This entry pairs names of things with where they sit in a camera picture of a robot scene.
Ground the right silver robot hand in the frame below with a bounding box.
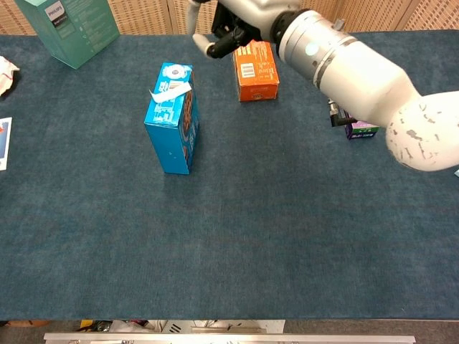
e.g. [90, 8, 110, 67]
[186, 0, 302, 60]

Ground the small pale paper strip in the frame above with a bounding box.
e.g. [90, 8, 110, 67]
[148, 81, 193, 104]

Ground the blue cookie box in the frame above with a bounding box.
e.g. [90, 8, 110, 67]
[143, 62, 201, 176]

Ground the orange cardboard box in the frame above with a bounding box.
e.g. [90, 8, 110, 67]
[232, 39, 280, 102]

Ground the wicker folding screen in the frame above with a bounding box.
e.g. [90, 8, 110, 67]
[0, 0, 459, 36]

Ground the green Philips box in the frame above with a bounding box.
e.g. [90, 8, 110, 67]
[14, 0, 121, 70]

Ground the teal table cloth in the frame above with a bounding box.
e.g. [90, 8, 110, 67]
[0, 30, 459, 321]

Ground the crumpled white wrapper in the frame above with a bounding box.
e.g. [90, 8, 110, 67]
[0, 55, 21, 97]

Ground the white and blue card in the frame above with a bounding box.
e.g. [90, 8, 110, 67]
[0, 117, 13, 171]

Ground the aluminium profile rail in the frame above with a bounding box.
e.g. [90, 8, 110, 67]
[43, 332, 417, 344]

